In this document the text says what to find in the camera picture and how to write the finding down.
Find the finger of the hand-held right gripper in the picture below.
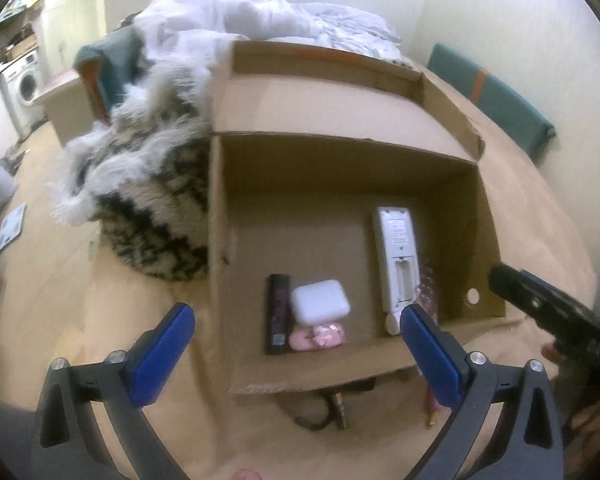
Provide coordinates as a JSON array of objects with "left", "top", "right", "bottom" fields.
[{"left": 488, "top": 265, "right": 563, "bottom": 328}]

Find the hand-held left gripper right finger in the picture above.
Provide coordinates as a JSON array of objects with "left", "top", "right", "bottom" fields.
[{"left": 399, "top": 304, "right": 567, "bottom": 480}]

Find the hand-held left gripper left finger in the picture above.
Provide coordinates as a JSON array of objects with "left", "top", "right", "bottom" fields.
[{"left": 30, "top": 302, "right": 196, "bottom": 480}]

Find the white remote control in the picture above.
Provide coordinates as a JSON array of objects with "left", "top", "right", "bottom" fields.
[{"left": 371, "top": 206, "right": 422, "bottom": 322}]

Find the pink cat toy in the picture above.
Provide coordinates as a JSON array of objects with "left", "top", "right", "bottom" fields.
[{"left": 288, "top": 321, "right": 346, "bottom": 352}]

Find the black stick remote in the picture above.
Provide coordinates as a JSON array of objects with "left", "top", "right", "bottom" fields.
[{"left": 266, "top": 273, "right": 289, "bottom": 356}]

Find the white rounded case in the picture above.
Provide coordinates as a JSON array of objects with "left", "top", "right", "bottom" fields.
[{"left": 290, "top": 279, "right": 352, "bottom": 325}]

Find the cardboard box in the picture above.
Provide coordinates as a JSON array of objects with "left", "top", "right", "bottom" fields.
[{"left": 207, "top": 40, "right": 508, "bottom": 395}]

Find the person's right hand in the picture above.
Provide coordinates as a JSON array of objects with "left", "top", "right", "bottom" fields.
[{"left": 541, "top": 342, "right": 600, "bottom": 443}]

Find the black and white fuzzy blanket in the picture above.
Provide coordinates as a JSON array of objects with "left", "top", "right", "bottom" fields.
[{"left": 46, "top": 30, "right": 232, "bottom": 282}]

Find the printed paper sheet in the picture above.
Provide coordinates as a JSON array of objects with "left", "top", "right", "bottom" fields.
[{"left": 0, "top": 202, "right": 28, "bottom": 257}]

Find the teal cushion with orange stripe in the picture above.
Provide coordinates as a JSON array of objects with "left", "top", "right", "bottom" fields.
[{"left": 426, "top": 42, "right": 557, "bottom": 164}]

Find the beige low cabinet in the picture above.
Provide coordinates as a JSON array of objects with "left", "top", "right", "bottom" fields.
[{"left": 31, "top": 69, "right": 108, "bottom": 149}]

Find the teal padded chair back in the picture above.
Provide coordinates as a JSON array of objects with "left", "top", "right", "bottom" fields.
[{"left": 74, "top": 26, "right": 142, "bottom": 123}]

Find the white washing machine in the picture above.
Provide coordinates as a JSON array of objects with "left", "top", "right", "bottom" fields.
[{"left": 1, "top": 49, "right": 47, "bottom": 132}]

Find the white duvet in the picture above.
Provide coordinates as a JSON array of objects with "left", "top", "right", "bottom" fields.
[{"left": 131, "top": 0, "right": 404, "bottom": 67}]

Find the black cable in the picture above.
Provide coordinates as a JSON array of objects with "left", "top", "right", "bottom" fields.
[{"left": 292, "top": 385, "right": 343, "bottom": 432}]

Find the cluttered wall shelf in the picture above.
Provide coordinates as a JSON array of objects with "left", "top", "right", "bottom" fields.
[{"left": 0, "top": 0, "right": 48, "bottom": 41}]

